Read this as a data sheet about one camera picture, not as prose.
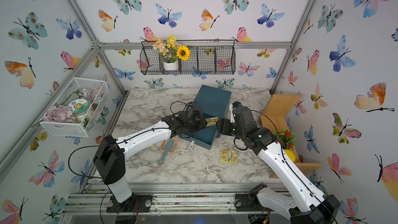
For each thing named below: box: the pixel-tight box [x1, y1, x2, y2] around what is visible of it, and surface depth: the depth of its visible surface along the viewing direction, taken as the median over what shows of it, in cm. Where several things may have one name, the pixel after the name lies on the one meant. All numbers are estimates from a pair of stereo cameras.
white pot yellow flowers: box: [151, 35, 191, 72], surface depth 86 cm
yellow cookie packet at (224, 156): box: [219, 148, 230, 164], surface depth 88 cm
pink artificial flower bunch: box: [41, 104, 76, 123], surface depth 61 cm
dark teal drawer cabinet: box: [192, 84, 232, 120], surface depth 89 cm
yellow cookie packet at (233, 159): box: [228, 149, 239, 165], surface depth 88 cm
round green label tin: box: [68, 98, 90, 121], surface depth 67 cm
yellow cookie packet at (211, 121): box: [204, 116, 220, 128], surface depth 86 cm
